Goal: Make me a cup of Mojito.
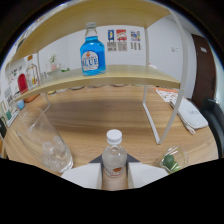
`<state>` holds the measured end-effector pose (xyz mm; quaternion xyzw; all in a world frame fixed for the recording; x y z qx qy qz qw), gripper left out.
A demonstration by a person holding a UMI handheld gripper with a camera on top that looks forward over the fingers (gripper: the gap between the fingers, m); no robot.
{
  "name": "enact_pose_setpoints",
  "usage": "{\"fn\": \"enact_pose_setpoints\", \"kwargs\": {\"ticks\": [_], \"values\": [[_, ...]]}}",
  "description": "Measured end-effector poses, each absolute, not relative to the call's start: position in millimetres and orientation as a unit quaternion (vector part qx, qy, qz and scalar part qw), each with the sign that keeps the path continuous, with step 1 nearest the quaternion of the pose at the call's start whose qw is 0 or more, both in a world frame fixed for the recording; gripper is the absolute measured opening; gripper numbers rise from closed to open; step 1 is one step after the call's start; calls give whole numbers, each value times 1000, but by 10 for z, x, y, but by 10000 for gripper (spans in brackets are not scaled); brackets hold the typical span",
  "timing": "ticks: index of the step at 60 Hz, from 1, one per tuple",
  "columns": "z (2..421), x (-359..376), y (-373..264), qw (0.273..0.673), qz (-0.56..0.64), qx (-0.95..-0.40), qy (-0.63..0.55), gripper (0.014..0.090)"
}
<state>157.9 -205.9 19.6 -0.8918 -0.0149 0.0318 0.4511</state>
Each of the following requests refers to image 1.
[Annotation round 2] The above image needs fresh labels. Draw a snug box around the glass cup with limes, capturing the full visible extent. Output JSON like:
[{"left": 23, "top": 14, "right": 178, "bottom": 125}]
[{"left": 158, "top": 145, "right": 190, "bottom": 175}]

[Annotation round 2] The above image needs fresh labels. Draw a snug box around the clear glass with ice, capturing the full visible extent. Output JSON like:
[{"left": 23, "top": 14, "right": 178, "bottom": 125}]
[{"left": 14, "top": 107, "right": 75, "bottom": 174}]

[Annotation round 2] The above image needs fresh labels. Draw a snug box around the white and blue cup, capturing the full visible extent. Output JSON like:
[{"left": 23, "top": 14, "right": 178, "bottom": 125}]
[{"left": 16, "top": 99, "right": 26, "bottom": 111}]

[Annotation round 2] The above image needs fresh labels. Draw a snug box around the clear bottle with orange cap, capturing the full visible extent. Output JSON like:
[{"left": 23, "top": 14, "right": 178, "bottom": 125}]
[{"left": 25, "top": 54, "right": 41, "bottom": 89}]

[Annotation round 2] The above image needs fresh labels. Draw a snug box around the multicolour poster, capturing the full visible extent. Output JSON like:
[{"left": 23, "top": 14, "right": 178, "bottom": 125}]
[{"left": 130, "top": 30, "right": 142, "bottom": 51}]

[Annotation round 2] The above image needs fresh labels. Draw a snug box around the white tray with items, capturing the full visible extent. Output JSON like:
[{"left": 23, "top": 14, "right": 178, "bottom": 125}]
[{"left": 2, "top": 87, "right": 20, "bottom": 128}]

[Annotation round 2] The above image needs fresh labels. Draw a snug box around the orange printed paper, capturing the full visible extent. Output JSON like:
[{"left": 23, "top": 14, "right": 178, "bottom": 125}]
[{"left": 155, "top": 87, "right": 179, "bottom": 103}]

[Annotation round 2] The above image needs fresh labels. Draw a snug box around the two-tier wooden shelf rack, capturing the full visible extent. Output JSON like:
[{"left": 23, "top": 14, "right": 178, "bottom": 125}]
[{"left": 4, "top": 0, "right": 190, "bottom": 145}]

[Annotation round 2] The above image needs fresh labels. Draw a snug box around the red and white poster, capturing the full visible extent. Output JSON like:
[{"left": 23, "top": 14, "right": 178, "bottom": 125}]
[{"left": 116, "top": 29, "right": 128, "bottom": 52}]

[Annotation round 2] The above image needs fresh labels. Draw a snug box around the black chair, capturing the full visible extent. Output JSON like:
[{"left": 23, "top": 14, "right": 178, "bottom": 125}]
[{"left": 199, "top": 97, "right": 224, "bottom": 158}]

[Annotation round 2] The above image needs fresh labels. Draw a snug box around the white cloth bag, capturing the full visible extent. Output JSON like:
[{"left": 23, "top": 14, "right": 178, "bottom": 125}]
[{"left": 169, "top": 97, "right": 209, "bottom": 136}]

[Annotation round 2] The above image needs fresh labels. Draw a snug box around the blue liquid bottle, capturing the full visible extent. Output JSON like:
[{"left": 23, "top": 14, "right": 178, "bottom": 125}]
[{"left": 79, "top": 21, "right": 107, "bottom": 77}]

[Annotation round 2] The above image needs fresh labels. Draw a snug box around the clear bottle with white cap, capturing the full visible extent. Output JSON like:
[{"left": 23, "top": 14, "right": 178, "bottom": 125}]
[{"left": 101, "top": 129, "right": 128, "bottom": 180}]

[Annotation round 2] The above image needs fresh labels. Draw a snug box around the brown door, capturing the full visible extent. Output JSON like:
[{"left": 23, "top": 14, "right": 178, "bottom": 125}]
[{"left": 190, "top": 33, "right": 214, "bottom": 109}]

